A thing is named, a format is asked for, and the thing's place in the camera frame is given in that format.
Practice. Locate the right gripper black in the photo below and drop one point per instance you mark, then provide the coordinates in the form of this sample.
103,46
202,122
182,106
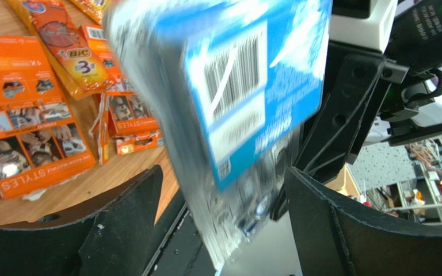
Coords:
413,107

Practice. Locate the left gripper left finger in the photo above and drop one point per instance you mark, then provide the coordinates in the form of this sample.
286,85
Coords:
109,234

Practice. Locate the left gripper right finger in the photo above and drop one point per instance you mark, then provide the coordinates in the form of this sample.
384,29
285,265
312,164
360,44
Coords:
336,235

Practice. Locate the blue Gillette razor blister pack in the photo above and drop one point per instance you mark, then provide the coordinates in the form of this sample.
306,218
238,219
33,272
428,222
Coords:
226,81

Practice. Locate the small orange razor pack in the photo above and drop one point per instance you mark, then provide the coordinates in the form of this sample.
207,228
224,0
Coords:
99,129

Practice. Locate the orange razor box right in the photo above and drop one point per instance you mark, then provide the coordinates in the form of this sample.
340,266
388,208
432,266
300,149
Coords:
131,123

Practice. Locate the orange razor box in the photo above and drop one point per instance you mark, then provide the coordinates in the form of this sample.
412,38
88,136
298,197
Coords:
41,144
131,123

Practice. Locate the orange razor box left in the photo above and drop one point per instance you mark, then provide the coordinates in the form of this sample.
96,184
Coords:
41,144

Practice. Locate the orange BIC razor bag middle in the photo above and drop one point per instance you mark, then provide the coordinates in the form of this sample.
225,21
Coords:
80,71

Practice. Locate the orange bic razor bag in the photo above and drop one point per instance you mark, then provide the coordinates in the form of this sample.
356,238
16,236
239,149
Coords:
94,9
80,71

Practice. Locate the orange BIC razor bag far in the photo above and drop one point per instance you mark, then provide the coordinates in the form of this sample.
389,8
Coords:
94,9

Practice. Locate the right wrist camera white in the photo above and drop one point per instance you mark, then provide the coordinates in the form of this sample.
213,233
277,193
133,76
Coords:
370,33

